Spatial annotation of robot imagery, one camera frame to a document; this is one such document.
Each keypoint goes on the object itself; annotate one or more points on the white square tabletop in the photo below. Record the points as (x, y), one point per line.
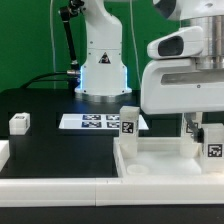
(156, 156)

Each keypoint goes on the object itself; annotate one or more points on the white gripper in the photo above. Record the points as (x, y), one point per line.
(173, 82)

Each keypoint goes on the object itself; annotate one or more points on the white left fence piece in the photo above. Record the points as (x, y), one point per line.
(4, 153)

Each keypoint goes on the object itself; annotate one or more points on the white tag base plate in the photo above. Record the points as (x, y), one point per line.
(90, 121)

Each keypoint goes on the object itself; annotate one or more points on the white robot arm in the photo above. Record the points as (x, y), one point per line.
(104, 75)

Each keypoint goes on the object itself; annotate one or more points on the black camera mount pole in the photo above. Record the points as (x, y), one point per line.
(66, 13)

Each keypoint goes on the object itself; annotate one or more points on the white front fence bar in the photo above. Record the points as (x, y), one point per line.
(166, 190)

